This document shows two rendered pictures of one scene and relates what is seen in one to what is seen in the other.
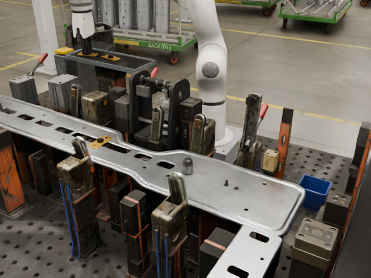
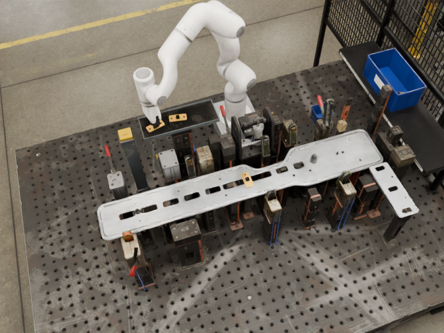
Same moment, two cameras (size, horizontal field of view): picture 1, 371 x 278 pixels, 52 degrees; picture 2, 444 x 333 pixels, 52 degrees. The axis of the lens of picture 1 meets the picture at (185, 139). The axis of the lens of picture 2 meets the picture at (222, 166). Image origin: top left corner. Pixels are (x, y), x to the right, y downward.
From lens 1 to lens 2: 1.73 m
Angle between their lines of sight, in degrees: 42
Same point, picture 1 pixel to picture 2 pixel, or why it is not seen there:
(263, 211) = (366, 154)
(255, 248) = (385, 174)
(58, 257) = (265, 252)
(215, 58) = (252, 75)
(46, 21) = not seen: outside the picture
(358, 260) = (419, 150)
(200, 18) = (235, 55)
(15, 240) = (231, 267)
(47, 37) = not seen: outside the picture
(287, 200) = (366, 141)
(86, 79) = not seen: outside the picture
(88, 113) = (207, 168)
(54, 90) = (172, 170)
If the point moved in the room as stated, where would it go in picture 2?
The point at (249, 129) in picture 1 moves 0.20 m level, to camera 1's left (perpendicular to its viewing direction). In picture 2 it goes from (327, 117) to (303, 143)
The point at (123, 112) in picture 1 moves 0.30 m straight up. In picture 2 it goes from (231, 150) to (230, 110)
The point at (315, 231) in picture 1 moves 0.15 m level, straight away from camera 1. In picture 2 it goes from (403, 152) to (384, 129)
